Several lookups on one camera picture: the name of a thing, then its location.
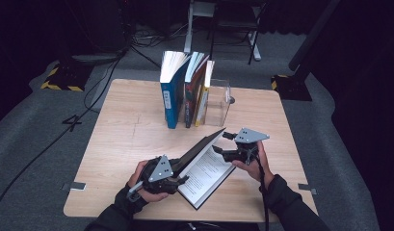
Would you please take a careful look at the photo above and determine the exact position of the black slanted pole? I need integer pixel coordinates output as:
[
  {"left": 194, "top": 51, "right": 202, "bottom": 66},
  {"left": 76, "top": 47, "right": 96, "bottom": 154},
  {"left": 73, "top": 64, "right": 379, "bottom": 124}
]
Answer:
[{"left": 287, "top": 0, "right": 342, "bottom": 72}]

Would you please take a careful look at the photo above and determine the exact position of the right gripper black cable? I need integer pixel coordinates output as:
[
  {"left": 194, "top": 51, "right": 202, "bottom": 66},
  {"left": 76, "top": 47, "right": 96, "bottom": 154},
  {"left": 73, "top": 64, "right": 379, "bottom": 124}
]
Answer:
[{"left": 246, "top": 148, "right": 270, "bottom": 224}]

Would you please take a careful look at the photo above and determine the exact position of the person's right hand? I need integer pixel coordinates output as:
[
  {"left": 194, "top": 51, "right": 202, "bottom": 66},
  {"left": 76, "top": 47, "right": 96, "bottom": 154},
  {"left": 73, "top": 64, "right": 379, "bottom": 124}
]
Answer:
[{"left": 231, "top": 141, "right": 276, "bottom": 191}]

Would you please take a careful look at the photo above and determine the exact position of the black folding chair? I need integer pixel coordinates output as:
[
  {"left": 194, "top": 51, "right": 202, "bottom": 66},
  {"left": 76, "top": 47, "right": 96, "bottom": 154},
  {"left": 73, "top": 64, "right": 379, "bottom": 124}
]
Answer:
[{"left": 207, "top": 0, "right": 266, "bottom": 65}]

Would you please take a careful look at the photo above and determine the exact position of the thin black floor cable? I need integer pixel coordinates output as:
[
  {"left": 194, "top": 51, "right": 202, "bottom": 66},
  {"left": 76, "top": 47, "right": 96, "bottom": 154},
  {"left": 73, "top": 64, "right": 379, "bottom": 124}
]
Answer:
[{"left": 130, "top": 44, "right": 163, "bottom": 69}]

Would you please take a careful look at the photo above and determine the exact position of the white desk leg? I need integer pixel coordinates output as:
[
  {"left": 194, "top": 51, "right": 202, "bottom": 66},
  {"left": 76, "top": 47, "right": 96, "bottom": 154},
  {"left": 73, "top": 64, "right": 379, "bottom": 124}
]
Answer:
[
  {"left": 183, "top": 0, "right": 215, "bottom": 55},
  {"left": 249, "top": 30, "right": 262, "bottom": 62}
]

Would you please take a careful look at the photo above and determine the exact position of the red illustrated book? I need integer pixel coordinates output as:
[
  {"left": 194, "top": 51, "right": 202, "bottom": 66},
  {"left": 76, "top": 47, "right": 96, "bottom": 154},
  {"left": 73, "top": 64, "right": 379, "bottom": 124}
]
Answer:
[{"left": 183, "top": 51, "right": 210, "bottom": 129}]

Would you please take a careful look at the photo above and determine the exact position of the black book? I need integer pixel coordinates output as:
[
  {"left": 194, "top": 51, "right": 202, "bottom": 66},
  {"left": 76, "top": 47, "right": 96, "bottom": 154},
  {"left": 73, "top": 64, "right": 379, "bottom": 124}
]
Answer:
[{"left": 171, "top": 127, "right": 236, "bottom": 211}]

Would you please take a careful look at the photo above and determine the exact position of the black equipment case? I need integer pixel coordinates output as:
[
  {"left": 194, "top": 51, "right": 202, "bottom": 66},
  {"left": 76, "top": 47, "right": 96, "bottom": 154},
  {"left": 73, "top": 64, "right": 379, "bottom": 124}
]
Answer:
[{"left": 66, "top": 0, "right": 135, "bottom": 56}]

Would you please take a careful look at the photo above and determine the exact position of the grey tape strip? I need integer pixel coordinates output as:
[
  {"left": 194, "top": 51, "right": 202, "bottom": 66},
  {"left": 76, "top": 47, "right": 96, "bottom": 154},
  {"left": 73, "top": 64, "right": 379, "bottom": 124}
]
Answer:
[
  {"left": 63, "top": 181, "right": 87, "bottom": 193},
  {"left": 298, "top": 182, "right": 318, "bottom": 195}
]

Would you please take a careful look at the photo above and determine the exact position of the black yellow striped stand base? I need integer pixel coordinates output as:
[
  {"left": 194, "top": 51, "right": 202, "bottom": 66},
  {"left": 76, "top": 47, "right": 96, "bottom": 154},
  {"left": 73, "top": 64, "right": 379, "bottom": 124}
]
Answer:
[
  {"left": 271, "top": 74, "right": 313, "bottom": 102},
  {"left": 39, "top": 62, "right": 94, "bottom": 92}
]

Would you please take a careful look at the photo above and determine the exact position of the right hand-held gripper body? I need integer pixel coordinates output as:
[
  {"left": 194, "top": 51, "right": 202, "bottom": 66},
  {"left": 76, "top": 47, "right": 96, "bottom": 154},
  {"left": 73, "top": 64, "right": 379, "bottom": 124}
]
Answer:
[{"left": 232, "top": 127, "right": 271, "bottom": 163}]

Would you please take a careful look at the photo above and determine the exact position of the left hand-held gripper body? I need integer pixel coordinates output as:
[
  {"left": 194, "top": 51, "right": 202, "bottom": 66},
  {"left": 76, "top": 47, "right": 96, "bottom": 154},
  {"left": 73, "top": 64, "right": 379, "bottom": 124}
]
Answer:
[{"left": 141, "top": 154, "right": 183, "bottom": 195}]

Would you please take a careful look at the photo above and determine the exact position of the clear acrylic book rack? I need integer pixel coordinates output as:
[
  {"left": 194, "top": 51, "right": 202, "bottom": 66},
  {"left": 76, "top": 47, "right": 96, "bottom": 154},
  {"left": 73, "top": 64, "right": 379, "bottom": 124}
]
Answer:
[{"left": 203, "top": 78, "right": 236, "bottom": 128}]

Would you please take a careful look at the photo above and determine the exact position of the looped black floor cable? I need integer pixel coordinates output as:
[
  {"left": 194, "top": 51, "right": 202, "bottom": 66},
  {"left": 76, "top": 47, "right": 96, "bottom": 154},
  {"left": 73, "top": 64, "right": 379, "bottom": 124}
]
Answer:
[{"left": 83, "top": 54, "right": 121, "bottom": 114}]

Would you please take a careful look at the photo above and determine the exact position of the blue book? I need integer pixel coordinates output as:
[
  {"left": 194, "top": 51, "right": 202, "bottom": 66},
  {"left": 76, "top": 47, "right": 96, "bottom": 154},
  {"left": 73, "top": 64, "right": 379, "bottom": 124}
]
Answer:
[{"left": 159, "top": 50, "right": 192, "bottom": 130}]

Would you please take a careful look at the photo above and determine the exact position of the yellow book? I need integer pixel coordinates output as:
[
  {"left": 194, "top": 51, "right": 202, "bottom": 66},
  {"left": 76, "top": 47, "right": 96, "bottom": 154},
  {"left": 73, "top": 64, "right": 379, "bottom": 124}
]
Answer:
[{"left": 194, "top": 60, "right": 216, "bottom": 128}]

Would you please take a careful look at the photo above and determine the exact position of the long black floor cable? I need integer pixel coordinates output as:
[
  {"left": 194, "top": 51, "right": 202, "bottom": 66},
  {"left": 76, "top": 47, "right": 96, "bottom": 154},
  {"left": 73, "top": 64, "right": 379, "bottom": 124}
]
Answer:
[{"left": 0, "top": 47, "right": 131, "bottom": 222}]

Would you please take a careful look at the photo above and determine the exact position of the tangle of floor cables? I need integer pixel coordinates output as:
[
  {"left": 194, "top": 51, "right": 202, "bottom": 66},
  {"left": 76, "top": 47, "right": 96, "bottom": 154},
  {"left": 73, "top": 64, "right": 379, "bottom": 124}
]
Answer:
[{"left": 131, "top": 22, "right": 189, "bottom": 49}]

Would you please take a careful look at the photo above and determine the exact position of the grey flat stand base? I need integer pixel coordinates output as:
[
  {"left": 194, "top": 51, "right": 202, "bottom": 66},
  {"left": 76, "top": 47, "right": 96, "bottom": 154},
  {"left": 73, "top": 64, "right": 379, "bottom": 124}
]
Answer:
[{"left": 72, "top": 52, "right": 121, "bottom": 65}]

